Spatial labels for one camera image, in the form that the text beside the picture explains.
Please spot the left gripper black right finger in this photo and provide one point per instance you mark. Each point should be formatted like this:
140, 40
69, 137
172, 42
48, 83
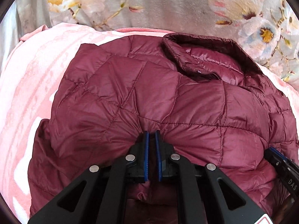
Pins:
204, 193

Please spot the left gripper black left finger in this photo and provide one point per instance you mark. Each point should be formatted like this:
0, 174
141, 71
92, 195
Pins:
98, 195

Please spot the maroon quilted puffer jacket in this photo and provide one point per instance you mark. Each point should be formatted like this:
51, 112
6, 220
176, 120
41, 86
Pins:
205, 95

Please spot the pink fleece blanket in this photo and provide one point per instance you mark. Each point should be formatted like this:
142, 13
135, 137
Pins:
28, 87

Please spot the grey floral bed sheet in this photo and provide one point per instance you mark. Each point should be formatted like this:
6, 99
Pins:
267, 30

